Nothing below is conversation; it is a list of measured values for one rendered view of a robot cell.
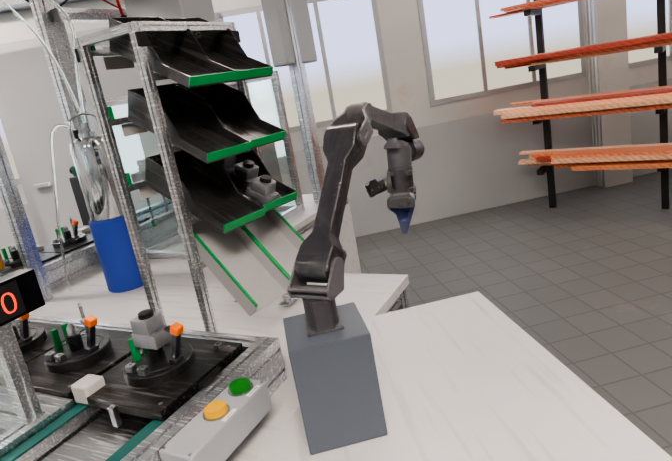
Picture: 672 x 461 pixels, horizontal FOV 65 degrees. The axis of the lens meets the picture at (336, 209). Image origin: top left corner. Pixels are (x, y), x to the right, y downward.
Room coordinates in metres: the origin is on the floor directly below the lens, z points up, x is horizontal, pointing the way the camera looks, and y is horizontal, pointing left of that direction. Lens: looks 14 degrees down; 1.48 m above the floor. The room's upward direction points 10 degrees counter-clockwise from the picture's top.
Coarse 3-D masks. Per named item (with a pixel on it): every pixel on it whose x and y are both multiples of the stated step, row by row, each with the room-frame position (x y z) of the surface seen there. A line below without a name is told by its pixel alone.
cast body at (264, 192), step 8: (264, 176) 1.30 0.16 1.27; (256, 184) 1.29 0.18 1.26; (264, 184) 1.28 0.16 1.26; (272, 184) 1.29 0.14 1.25; (248, 192) 1.33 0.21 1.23; (256, 192) 1.29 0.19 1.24; (264, 192) 1.28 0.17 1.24; (272, 192) 1.31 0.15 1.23; (256, 200) 1.30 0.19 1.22; (264, 200) 1.28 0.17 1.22; (272, 200) 1.29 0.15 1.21
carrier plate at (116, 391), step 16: (208, 352) 1.02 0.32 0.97; (224, 352) 1.00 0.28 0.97; (240, 352) 1.02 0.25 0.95; (112, 368) 1.02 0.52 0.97; (192, 368) 0.96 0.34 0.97; (208, 368) 0.95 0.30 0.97; (112, 384) 0.95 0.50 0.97; (160, 384) 0.92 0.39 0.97; (176, 384) 0.91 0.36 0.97; (192, 384) 0.90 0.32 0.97; (96, 400) 0.91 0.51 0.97; (112, 400) 0.89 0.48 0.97; (128, 400) 0.88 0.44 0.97; (144, 400) 0.87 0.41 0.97; (160, 400) 0.86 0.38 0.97; (176, 400) 0.86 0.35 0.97; (144, 416) 0.85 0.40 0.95; (160, 416) 0.83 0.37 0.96
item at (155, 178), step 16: (160, 160) 1.31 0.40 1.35; (176, 160) 1.35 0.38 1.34; (192, 160) 1.37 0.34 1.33; (160, 176) 1.25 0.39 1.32; (192, 176) 1.36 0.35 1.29; (208, 176) 1.34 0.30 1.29; (224, 176) 1.30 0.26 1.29; (160, 192) 1.26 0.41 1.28; (192, 192) 1.28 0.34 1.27; (208, 192) 1.30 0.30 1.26; (224, 192) 1.31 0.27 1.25; (192, 208) 1.19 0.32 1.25; (208, 208) 1.22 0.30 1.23; (224, 208) 1.23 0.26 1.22; (240, 208) 1.25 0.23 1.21; (256, 208) 1.24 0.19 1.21; (208, 224) 1.16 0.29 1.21; (224, 224) 1.13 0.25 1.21; (240, 224) 1.17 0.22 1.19
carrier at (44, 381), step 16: (80, 304) 1.17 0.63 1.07; (64, 336) 1.14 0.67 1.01; (80, 336) 1.11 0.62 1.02; (96, 336) 1.16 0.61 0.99; (112, 336) 1.19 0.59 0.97; (128, 336) 1.17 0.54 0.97; (48, 352) 1.08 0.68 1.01; (64, 352) 1.10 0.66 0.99; (80, 352) 1.09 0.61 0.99; (96, 352) 1.08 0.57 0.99; (112, 352) 1.10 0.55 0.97; (128, 352) 1.09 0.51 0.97; (32, 368) 1.09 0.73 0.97; (48, 368) 1.06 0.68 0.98; (64, 368) 1.04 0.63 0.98; (80, 368) 1.05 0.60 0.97; (96, 368) 1.04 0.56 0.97; (48, 384) 1.00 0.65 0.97; (64, 384) 0.99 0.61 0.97
